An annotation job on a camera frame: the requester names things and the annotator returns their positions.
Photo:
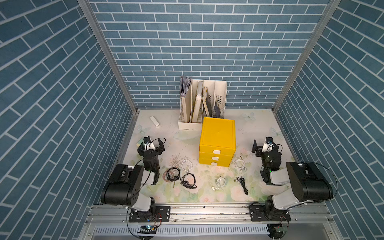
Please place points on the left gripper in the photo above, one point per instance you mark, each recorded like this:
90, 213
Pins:
150, 150

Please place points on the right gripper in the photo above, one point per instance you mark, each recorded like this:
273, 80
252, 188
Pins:
267, 153

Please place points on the black earphones coil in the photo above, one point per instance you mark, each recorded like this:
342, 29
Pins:
173, 174
185, 181

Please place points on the yellow drawer cabinet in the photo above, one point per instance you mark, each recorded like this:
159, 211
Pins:
218, 142

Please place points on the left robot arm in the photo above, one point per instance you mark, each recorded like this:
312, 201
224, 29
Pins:
125, 183

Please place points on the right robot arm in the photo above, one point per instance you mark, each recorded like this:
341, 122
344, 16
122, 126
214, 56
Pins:
306, 182

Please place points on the white earphones right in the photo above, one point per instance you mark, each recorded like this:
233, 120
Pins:
240, 164

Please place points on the white earphones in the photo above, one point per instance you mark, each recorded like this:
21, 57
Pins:
220, 183
186, 165
240, 164

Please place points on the white earphones near left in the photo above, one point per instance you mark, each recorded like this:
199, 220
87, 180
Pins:
186, 165

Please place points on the white earphones center front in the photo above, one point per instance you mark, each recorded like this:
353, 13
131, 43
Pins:
220, 183

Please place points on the white rectangular small device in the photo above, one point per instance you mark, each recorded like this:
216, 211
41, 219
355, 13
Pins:
155, 122

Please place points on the white file organizer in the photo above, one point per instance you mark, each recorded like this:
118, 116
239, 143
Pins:
200, 99

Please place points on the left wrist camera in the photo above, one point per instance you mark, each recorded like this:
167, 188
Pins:
148, 144

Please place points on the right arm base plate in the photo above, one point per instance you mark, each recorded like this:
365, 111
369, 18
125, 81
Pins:
268, 213

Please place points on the aluminium rail frame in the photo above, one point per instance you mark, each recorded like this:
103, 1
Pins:
210, 221

